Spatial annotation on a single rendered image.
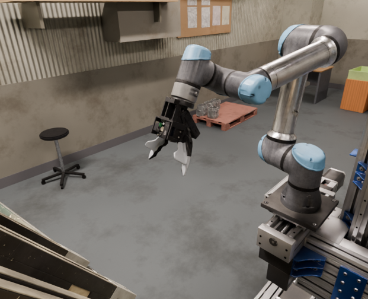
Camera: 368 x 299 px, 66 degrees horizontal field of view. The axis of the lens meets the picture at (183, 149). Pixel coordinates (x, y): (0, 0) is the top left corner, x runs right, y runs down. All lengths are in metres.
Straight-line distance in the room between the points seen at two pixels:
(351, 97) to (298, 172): 5.03
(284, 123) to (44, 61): 2.93
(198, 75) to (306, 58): 0.32
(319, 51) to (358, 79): 5.08
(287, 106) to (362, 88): 4.90
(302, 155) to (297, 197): 0.17
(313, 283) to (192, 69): 0.98
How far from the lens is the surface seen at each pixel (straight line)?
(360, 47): 7.50
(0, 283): 0.30
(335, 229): 1.30
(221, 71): 0.84
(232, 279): 2.26
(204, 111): 4.83
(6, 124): 3.58
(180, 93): 0.79
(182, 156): 0.78
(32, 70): 3.57
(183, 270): 2.30
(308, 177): 1.11
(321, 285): 1.34
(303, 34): 1.10
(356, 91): 6.05
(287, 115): 1.14
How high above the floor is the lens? 1.73
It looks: 26 degrees down
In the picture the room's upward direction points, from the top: 2 degrees counter-clockwise
